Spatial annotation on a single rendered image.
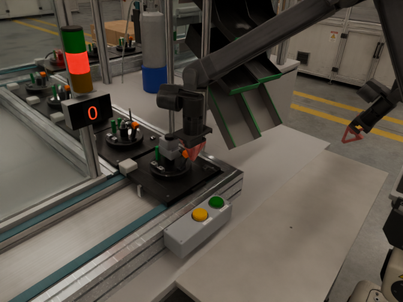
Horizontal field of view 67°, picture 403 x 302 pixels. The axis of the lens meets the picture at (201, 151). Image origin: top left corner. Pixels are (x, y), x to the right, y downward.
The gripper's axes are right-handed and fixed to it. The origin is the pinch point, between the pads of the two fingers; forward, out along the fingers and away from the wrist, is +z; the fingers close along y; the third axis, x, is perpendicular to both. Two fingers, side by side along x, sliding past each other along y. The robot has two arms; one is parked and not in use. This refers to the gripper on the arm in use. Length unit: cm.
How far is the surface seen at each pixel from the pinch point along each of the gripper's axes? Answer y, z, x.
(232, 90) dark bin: -20.4, -15.0, -2.5
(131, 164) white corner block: 9.4, 6.9, -18.3
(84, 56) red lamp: 18.4, -29.1, -19.5
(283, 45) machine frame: -164, 4, -63
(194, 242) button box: 14.0, 13.3, 14.7
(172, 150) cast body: 1.0, 0.5, -7.7
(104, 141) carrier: 6.3, 8.8, -40.1
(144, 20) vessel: -53, -21, -89
